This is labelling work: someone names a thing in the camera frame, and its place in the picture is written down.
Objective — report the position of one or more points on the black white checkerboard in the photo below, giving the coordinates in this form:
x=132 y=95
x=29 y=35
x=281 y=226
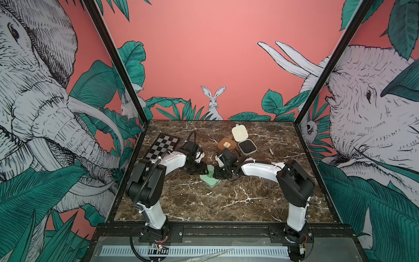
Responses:
x=163 y=143

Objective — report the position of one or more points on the black aluminium front rail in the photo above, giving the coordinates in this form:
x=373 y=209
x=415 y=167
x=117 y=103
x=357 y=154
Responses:
x=178 y=231

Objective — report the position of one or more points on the black frame post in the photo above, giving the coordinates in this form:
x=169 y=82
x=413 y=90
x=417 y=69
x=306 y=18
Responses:
x=100 y=25
x=355 y=22

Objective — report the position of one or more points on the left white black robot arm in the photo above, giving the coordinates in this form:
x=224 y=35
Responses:
x=146 y=183

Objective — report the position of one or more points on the left black frame post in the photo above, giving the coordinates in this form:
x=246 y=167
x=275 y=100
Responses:
x=100 y=25

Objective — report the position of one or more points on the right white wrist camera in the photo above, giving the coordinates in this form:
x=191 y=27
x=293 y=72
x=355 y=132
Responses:
x=219 y=160

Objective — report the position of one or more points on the brown clipper case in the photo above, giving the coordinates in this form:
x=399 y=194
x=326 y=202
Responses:
x=226 y=143

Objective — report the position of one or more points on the mint green clipper case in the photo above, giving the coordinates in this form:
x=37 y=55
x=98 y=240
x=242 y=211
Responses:
x=209 y=178

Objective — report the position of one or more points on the right black frame post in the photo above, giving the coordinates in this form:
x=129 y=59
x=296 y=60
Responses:
x=355 y=22

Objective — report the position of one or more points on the cream clipper case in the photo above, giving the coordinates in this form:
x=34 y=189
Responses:
x=241 y=136

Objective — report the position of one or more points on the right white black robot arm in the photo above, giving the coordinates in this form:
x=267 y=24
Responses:
x=295 y=183

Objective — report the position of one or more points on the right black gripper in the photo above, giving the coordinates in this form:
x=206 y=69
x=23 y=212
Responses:
x=217 y=175

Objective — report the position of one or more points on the white perforated strip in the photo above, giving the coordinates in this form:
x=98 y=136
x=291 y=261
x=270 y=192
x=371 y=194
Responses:
x=226 y=251

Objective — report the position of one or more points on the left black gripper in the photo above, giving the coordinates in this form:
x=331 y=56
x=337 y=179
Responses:
x=202 y=168

